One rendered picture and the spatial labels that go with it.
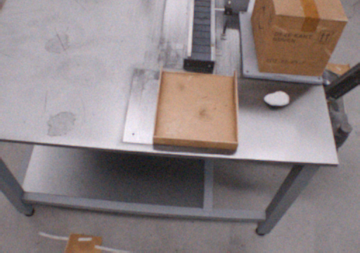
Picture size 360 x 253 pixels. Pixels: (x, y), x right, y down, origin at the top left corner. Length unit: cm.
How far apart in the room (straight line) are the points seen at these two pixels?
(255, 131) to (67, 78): 67
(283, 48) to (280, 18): 13
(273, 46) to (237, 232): 103
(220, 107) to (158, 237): 88
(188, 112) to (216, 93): 13
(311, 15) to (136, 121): 65
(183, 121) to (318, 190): 116
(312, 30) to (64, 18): 97
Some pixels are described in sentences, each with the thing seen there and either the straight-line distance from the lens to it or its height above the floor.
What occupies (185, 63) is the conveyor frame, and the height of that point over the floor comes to 86.
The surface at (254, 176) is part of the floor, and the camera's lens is 210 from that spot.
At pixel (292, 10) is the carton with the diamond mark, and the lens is 123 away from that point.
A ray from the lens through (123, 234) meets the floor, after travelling 192.
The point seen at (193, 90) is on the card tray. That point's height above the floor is 83.
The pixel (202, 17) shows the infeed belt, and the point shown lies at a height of 88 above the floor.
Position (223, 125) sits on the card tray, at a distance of 122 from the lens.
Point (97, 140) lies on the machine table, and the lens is 119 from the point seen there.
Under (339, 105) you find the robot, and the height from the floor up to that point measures 24.
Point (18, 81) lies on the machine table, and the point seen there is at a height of 83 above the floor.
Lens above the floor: 182
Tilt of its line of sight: 54 degrees down
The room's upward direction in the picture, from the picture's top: 6 degrees clockwise
